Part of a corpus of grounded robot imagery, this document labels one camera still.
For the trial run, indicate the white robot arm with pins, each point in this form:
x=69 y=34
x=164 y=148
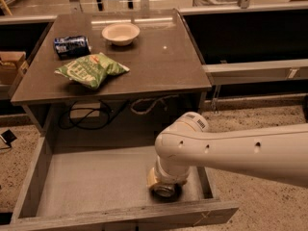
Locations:
x=276 y=153

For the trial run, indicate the cardboard box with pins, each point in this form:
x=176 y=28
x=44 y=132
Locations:
x=12 y=64

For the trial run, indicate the small black floor device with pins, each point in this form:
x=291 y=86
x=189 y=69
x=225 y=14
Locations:
x=8 y=137

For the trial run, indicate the white paper bowl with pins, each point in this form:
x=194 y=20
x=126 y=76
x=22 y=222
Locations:
x=121 y=34

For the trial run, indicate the metal railing frame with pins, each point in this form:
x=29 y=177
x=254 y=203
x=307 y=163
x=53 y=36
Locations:
x=262 y=43

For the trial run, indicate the green chip bag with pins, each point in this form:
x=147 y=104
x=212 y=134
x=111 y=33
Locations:
x=91 y=70

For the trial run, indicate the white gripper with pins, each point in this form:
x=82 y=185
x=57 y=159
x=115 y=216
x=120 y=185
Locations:
x=169 y=176

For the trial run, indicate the open grey wooden drawer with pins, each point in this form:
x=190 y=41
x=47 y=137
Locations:
x=82 y=180

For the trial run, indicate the blue pepsi can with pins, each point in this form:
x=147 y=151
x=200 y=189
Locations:
x=72 y=46

